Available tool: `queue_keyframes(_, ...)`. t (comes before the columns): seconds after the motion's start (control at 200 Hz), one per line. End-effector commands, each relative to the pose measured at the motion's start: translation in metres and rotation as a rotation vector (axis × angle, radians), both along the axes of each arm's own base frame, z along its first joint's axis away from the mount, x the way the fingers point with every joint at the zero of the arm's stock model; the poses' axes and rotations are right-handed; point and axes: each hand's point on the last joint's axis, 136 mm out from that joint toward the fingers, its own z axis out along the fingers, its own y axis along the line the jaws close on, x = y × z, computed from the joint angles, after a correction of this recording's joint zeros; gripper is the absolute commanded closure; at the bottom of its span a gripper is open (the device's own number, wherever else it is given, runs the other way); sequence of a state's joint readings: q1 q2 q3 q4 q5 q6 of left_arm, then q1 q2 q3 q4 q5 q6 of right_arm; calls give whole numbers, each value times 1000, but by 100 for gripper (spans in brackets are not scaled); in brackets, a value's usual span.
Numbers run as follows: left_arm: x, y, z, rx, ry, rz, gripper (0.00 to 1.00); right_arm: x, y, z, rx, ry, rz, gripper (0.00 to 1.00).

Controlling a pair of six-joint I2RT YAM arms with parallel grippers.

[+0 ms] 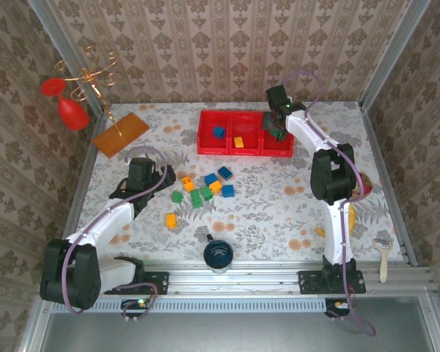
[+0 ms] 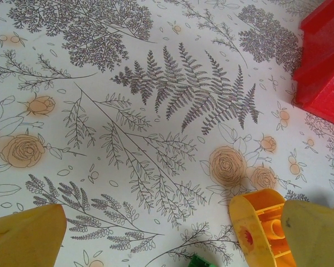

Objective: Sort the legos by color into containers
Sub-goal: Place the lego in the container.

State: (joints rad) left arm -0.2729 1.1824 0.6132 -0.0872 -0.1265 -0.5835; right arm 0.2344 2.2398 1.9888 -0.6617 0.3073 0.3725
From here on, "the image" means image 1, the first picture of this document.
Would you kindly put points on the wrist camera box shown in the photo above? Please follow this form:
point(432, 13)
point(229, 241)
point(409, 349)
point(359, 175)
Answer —
point(142, 170)
point(278, 97)

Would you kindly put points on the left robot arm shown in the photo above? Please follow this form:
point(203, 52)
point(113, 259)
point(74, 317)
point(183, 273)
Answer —
point(106, 223)

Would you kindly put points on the long green lego brick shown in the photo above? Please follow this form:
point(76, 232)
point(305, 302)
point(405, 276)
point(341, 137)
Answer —
point(196, 199)

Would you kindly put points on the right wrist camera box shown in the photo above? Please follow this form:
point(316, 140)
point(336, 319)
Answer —
point(278, 97)

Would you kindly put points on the red round bowl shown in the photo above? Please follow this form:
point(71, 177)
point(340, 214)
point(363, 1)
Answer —
point(366, 187)

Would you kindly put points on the gold stand with orange base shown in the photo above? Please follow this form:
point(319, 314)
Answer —
point(121, 137)

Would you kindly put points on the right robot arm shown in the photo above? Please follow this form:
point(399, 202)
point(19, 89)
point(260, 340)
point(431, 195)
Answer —
point(333, 234)

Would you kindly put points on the aluminium mounting rail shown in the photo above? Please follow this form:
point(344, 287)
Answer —
point(242, 282)

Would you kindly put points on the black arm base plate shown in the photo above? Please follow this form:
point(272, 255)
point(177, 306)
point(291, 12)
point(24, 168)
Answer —
point(157, 284)
point(308, 282)

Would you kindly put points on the grey metal panel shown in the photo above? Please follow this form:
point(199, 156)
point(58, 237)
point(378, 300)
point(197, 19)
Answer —
point(223, 333)

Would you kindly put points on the yellow banana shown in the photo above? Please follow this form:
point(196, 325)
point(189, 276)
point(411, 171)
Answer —
point(351, 220)

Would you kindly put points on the red three-compartment tray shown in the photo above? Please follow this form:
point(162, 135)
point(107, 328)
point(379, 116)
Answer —
point(209, 148)

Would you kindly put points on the red plastic wine glass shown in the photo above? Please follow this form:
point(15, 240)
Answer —
point(72, 111)

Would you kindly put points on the dark blue mug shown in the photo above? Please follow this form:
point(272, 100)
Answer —
point(219, 254)

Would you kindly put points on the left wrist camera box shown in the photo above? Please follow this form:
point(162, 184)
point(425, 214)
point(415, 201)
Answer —
point(142, 170)

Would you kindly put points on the small black controller board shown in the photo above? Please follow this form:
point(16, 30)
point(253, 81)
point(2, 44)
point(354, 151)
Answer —
point(135, 306)
point(337, 307)

